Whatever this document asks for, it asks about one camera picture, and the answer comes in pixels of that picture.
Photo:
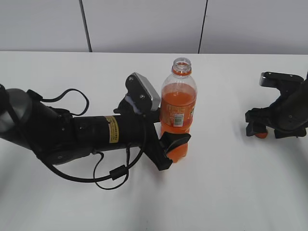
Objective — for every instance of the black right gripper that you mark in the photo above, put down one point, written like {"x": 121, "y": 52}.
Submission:
{"x": 289, "y": 117}

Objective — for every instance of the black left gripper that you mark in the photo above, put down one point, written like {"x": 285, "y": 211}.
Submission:
{"x": 140, "y": 126}

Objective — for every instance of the orange bottle cap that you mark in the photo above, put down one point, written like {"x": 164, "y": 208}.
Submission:
{"x": 262, "y": 135}

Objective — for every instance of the orange drink plastic bottle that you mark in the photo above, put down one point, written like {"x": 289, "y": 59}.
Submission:
{"x": 178, "y": 98}

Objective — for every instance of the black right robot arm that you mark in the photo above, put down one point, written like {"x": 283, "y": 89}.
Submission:
{"x": 288, "y": 114}

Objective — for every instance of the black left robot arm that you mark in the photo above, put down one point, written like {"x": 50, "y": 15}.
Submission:
{"x": 58, "y": 136}

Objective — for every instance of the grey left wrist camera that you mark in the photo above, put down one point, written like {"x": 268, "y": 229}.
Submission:
{"x": 141, "y": 94}

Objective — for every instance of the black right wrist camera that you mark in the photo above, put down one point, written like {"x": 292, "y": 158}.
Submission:
{"x": 281, "y": 81}

